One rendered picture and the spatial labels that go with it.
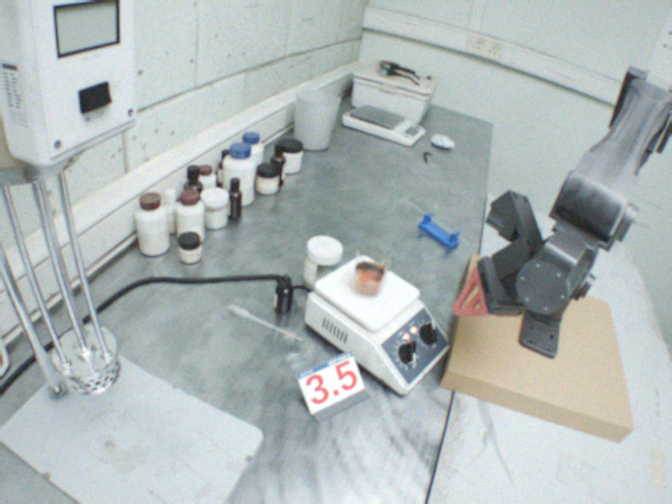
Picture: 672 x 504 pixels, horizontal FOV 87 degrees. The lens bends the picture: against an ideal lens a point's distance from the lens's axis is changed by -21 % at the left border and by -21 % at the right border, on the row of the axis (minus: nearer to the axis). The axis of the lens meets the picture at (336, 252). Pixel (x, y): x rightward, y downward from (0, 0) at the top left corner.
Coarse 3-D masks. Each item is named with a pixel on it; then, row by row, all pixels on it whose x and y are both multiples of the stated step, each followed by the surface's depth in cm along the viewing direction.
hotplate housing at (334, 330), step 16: (320, 304) 64; (416, 304) 66; (320, 320) 65; (336, 320) 62; (352, 320) 61; (400, 320) 63; (320, 336) 67; (336, 336) 64; (352, 336) 61; (368, 336) 59; (384, 336) 60; (352, 352) 63; (368, 352) 60; (384, 352) 59; (368, 368) 61; (384, 368) 59; (384, 384) 61; (400, 384) 58
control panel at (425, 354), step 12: (420, 312) 66; (408, 324) 63; (420, 324) 65; (396, 336) 61; (384, 348) 59; (396, 348) 60; (420, 348) 62; (432, 348) 64; (444, 348) 65; (396, 360) 59; (420, 360) 61; (432, 360) 63; (408, 372) 59; (420, 372) 60; (408, 384) 58
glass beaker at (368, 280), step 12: (372, 240) 62; (360, 252) 62; (372, 252) 64; (384, 252) 63; (360, 264) 60; (372, 264) 59; (384, 264) 59; (360, 276) 61; (372, 276) 60; (384, 276) 61; (360, 288) 62; (372, 288) 61
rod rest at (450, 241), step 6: (426, 216) 96; (420, 222) 98; (426, 222) 98; (426, 228) 97; (432, 228) 97; (438, 228) 97; (432, 234) 96; (438, 234) 95; (444, 234) 96; (438, 240) 95; (444, 240) 94; (450, 240) 93; (456, 240) 94; (450, 246) 93
